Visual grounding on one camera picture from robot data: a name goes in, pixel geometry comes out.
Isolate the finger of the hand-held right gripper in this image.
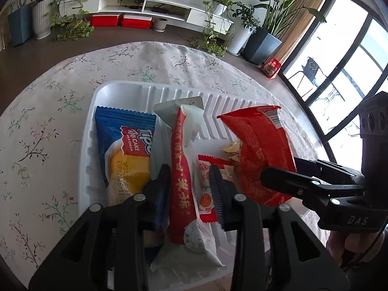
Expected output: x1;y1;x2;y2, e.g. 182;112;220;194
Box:
260;167;368;212
292;157;365;184

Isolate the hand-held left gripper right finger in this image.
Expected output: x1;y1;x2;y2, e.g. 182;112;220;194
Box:
209;164;349;291

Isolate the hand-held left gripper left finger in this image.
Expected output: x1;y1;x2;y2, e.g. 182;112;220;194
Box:
29;164;172;291

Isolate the small red floral candy packet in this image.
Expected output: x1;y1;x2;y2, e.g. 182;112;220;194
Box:
197;154;235;224

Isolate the white red-striped snack bag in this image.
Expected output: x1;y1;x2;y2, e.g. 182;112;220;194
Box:
150;96;223;272

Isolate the gold red snack packet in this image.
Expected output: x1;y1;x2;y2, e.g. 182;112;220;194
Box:
220;141;243;160

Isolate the blue roll cake packet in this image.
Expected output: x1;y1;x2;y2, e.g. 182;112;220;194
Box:
95;106;166;266

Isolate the white plastic tray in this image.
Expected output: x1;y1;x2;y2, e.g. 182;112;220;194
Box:
78;80;285;287

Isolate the person's right hand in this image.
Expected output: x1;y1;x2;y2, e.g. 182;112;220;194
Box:
326;223;388;272

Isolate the black balcony chair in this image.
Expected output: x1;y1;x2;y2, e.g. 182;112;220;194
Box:
286;57;326;99

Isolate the red gift bag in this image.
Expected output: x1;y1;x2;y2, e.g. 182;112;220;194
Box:
261;57;282;79

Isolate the beige curtain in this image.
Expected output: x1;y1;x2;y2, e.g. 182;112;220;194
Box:
274;0;335;67

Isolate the large-leaf plant in blue pot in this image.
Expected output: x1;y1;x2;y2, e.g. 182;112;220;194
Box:
242;0;328;65

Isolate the bushy plant in white pot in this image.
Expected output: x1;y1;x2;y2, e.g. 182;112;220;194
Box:
226;1;261;57

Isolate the empty grey flower pot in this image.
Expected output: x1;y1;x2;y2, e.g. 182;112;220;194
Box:
152;17;168;32

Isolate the white television cabinet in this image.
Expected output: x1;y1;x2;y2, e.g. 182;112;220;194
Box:
57;0;235;35

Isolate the plant in white ribbed pot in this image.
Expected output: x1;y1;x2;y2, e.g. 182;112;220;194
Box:
31;0;59;40

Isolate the tall tree in blue pot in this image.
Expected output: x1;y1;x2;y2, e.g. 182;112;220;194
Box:
8;0;41;47

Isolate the black window frame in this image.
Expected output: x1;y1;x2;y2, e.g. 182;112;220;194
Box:
279;0;388;164

